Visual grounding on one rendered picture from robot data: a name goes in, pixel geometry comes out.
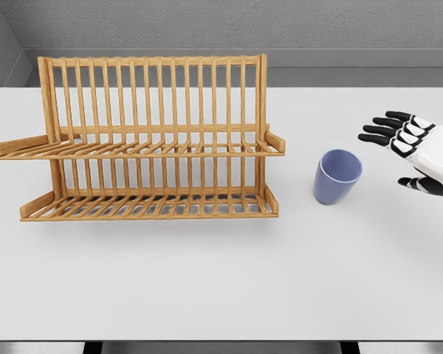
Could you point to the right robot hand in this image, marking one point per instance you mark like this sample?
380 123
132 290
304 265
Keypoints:
433 155

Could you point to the blue plastic cup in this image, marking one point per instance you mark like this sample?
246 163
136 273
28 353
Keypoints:
334 180

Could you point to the wooden two-tier dish rack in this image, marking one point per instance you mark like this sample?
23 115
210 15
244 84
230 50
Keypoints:
140 147

